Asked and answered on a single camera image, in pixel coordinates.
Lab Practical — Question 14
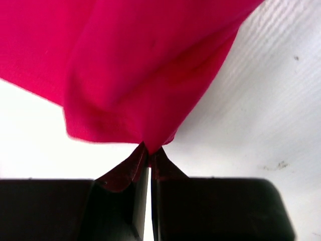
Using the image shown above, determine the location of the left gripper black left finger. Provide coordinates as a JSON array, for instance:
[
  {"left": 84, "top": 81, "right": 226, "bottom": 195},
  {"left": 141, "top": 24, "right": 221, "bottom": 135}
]
[{"left": 1, "top": 144, "right": 148, "bottom": 240}]

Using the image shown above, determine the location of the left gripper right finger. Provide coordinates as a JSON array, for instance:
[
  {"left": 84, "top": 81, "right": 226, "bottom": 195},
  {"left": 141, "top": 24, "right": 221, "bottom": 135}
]
[{"left": 150, "top": 149, "right": 295, "bottom": 240}]

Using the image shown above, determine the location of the bright red t shirt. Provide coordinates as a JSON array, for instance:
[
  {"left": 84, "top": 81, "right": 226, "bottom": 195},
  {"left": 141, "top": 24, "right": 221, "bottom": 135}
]
[{"left": 1, "top": 1, "right": 260, "bottom": 154}]

